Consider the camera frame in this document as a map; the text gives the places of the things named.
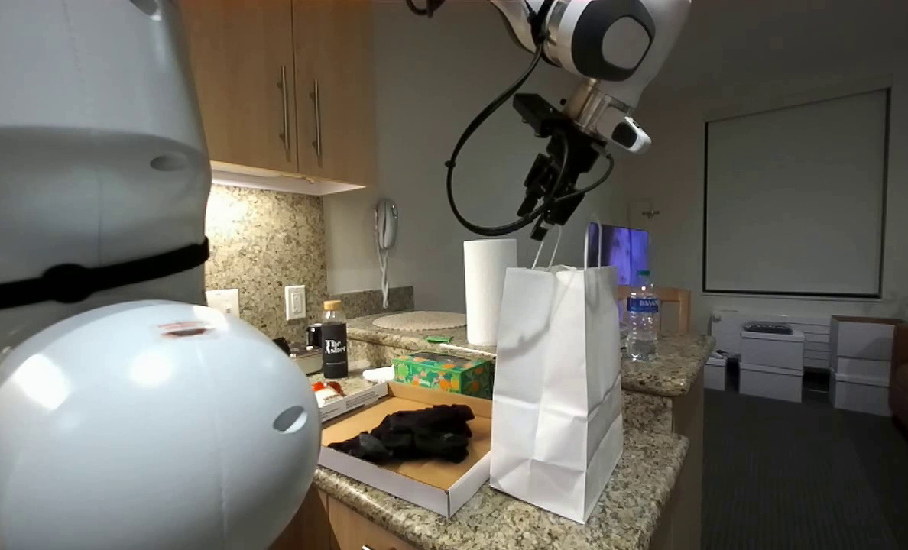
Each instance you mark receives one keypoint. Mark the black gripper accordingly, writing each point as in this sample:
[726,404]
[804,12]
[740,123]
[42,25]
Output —
[550,183]

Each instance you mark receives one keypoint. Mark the white paper bag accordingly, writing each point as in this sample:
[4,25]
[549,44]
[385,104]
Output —
[558,420]

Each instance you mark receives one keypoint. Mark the black socks pile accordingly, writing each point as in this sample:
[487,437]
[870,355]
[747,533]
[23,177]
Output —
[434,431]

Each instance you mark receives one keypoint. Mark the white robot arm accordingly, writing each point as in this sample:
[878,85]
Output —
[132,414]

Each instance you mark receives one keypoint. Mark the white paper towel roll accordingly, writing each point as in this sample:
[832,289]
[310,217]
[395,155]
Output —
[485,267]

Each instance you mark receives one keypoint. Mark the water bottle right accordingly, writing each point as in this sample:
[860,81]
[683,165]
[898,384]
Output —
[642,320]

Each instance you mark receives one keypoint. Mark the green tissue box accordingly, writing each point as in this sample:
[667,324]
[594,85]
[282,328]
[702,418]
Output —
[443,374]

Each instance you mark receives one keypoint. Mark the dark sauce bottle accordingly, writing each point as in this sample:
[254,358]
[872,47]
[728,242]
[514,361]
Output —
[333,341]

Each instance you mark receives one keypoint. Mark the white projector screen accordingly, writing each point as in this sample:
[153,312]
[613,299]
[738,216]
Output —
[796,199]

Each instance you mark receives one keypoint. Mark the cardboard tray box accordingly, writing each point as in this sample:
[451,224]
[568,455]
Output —
[429,484]

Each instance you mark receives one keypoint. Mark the white storage box left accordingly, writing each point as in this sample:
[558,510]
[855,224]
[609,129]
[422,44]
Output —
[770,361]

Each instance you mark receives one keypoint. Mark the white storage box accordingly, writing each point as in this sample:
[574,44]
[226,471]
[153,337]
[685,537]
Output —
[770,361]
[860,366]

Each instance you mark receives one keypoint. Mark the white storage box right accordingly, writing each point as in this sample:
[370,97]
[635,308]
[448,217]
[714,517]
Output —
[860,366]

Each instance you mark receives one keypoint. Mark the wooden wall cabinet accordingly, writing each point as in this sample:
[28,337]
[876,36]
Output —
[286,92]

